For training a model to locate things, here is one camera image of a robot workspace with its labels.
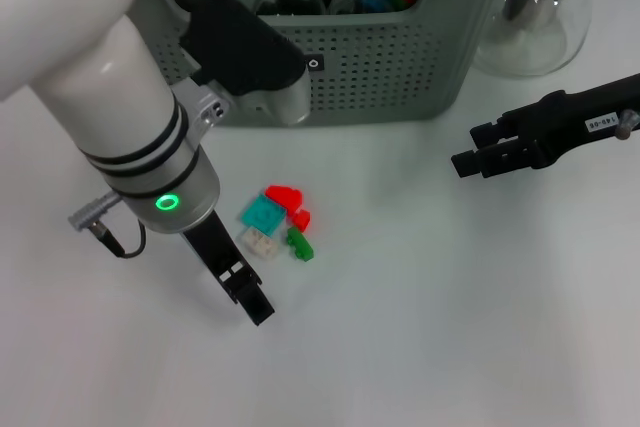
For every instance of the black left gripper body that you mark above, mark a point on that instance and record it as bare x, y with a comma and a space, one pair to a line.
220, 247

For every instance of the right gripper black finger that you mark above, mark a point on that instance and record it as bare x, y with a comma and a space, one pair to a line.
487, 134
495, 159

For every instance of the grey perforated storage bin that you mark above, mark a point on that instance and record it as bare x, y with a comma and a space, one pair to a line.
400, 72

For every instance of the small red studded brick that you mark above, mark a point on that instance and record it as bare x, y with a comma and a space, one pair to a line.
301, 221

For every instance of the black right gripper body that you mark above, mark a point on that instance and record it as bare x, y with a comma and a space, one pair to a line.
575, 122

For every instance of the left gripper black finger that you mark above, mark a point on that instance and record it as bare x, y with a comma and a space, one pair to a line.
252, 297

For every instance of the glass carafe black lid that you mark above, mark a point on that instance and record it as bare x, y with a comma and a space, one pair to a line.
535, 37

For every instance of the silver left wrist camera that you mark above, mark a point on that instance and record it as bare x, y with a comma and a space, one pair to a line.
240, 47

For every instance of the red-orange sloped brick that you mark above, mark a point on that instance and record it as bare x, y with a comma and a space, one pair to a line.
284, 196

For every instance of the white two-stud brick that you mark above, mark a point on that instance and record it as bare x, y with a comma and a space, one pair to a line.
260, 243

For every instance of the teal square brick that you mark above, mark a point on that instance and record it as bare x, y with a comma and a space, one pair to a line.
262, 216

